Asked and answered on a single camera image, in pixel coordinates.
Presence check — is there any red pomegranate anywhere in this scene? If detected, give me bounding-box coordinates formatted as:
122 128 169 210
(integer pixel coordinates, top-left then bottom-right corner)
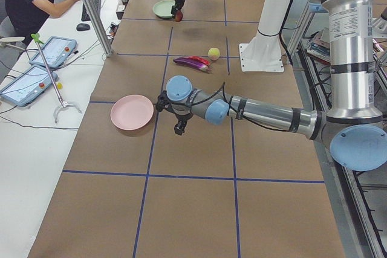
174 10 183 22

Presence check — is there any purple eggplant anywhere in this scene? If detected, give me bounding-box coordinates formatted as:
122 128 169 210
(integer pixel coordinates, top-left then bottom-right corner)
173 57 210 73

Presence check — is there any red chili pepper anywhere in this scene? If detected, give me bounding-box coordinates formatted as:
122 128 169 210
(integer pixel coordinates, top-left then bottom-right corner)
188 56 210 65

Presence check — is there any green pink peach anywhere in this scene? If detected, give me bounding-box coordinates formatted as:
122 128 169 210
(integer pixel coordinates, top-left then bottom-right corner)
207 47 220 61

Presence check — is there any light green plate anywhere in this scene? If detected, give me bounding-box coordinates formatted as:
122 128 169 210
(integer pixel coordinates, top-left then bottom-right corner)
152 0 175 19

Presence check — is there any pink plate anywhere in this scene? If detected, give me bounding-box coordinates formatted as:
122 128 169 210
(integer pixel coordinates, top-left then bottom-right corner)
110 94 154 131

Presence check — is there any black keyboard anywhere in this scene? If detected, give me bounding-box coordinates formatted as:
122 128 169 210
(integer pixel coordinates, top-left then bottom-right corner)
80 0 102 22

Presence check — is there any black computer mouse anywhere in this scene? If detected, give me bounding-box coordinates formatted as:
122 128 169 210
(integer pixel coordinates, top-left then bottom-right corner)
76 23 91 31

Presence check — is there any far blue teach pendant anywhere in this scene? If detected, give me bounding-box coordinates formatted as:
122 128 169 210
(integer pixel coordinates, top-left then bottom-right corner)
31 33 77 69

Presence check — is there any blue teach pendant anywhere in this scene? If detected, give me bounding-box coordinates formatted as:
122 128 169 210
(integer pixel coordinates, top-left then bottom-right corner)
31 33 77 69
1 65 52 107

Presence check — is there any near blue teach pendant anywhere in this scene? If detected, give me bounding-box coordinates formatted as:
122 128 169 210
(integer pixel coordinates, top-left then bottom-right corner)
1 65 52 107

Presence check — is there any reacher grabber stick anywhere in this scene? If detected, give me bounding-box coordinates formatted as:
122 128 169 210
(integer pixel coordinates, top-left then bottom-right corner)
30 38 82 124

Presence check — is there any stack of books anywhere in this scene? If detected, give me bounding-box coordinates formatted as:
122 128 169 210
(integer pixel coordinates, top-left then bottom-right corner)
305 28 387 65

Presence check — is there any aluminium frame post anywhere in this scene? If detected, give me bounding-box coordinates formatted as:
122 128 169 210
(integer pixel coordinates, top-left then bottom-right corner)
82 0 112 57

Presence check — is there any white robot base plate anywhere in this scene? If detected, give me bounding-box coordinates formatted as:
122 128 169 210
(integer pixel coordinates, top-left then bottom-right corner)
239 42 284 73

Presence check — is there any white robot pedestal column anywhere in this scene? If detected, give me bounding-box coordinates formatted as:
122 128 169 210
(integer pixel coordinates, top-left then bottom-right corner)
256 0 309 38

